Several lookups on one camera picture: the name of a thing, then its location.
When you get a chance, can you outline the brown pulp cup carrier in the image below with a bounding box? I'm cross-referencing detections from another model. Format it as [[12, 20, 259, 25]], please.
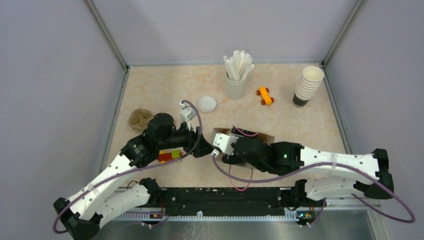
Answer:
[[128, 108, 154, 132]]

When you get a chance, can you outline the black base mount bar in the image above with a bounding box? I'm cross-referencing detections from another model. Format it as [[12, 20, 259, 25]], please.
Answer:
[[144, 187, 323, 217]]

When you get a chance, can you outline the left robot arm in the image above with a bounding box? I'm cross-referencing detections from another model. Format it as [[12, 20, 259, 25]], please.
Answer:
[[53, 113, 214, 240]]

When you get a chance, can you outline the aluminium frame rail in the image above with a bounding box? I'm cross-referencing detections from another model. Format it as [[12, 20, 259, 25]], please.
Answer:
[[94, 66, 131, 176]]

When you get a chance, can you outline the red green toy car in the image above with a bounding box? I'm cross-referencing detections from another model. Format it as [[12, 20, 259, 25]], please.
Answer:
[[157, 149, 184, 164]]

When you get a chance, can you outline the stack of white lids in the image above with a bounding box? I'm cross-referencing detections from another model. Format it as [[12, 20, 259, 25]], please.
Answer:
[[197, 96, 217, 114]]

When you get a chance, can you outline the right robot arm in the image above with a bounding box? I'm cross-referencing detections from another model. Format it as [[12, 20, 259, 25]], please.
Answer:
[[213, 133, 394, 206]]

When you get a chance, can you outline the orange toy car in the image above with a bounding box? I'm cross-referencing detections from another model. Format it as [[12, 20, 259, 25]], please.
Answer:
[[255, 86, 275, 106]]

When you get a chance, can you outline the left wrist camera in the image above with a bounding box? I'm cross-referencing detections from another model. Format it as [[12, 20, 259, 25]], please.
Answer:
[[179, 101, 197, 130]]

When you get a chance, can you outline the stack of paper cups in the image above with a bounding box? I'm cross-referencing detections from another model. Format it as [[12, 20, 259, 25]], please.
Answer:
[[292, 66, 325, 108]]

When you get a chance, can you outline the white straw holder cup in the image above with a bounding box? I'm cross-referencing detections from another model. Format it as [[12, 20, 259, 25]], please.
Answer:
[[225, 73, 247, 101]]

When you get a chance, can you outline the paper cakes gift bag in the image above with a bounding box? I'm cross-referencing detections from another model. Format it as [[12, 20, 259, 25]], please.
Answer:
[[211, 125, 275, 181]]

